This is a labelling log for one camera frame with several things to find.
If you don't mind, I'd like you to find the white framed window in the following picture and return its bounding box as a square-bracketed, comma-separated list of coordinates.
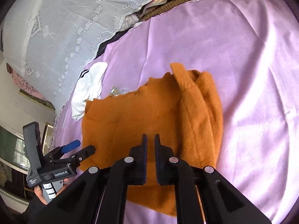
[0, 125, 31, 202]

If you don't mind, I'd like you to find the white small garment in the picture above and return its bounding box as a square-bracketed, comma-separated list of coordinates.
[71, 62, 108, 122]

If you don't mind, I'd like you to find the orange knit cardigan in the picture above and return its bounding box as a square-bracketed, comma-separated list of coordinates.
[78, 63, 225, 217]

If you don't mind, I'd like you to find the purple bed sheet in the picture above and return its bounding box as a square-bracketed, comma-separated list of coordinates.
[53, 0, 299, 224]

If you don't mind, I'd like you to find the person's left hand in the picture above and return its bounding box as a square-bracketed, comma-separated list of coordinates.
[35, 178, 70, 205]

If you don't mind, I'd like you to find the clear plastic bag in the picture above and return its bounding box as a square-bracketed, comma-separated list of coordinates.
[109, 86, 131, 97]

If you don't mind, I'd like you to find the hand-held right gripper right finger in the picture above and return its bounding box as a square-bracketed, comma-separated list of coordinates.
[154, 133, 272, 224]

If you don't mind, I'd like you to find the dark green patterned cloth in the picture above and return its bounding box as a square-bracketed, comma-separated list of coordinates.
[19, 89, 56, 111]

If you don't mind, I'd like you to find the person's left forearm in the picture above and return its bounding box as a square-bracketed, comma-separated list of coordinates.
[22, 195, 50, 224]

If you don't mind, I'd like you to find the white lace cover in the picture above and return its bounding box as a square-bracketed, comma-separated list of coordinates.
[1, 0, 164, 109]

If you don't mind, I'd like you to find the folded pink patterned cloth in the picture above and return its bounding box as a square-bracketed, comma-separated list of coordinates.
[121, 0, 169, 28]

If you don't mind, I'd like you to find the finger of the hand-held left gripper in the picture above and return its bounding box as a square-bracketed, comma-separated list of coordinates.
[53, 145, 96, 169]
[45, 140, 80, 159]

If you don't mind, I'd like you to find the gold wooden frame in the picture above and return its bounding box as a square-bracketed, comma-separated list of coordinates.
[43, 121, 56, 150]

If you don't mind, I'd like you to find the pink floral quilt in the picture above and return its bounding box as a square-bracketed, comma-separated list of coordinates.
[6, 62, 46, 99]

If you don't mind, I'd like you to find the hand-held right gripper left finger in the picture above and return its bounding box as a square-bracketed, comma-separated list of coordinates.
[44, 133, 149, 224]

